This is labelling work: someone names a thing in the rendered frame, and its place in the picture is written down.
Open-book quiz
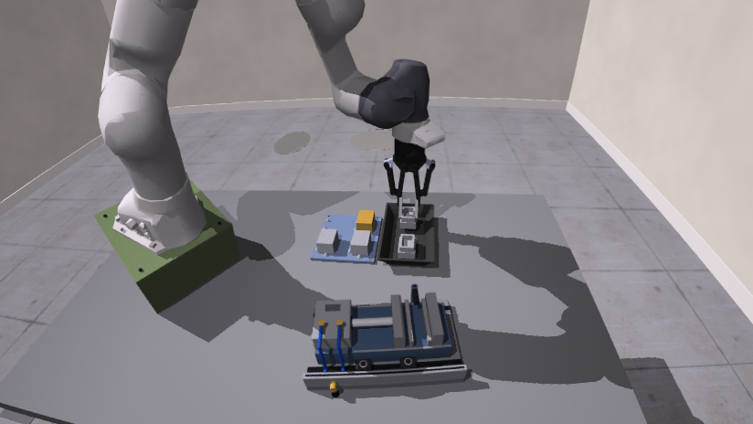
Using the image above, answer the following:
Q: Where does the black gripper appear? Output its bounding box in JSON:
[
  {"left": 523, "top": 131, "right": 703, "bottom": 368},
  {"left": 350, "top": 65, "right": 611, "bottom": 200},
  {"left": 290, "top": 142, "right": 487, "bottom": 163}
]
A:
[{"left": 384, "top": 138, "right": 435, "bottom": 218}]

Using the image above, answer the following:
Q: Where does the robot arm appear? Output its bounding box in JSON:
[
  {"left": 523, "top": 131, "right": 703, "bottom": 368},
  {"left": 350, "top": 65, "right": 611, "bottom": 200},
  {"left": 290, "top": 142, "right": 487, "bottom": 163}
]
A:
[{"left": 98, "top": 0, "right": 445, "bottom": 255}]

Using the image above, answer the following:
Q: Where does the yellow-orange block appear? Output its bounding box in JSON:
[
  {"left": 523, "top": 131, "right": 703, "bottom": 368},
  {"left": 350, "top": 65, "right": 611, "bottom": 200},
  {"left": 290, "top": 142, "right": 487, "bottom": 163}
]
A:
[{"left": 356, "top": 210, "right": 375, "bottom": 233}]

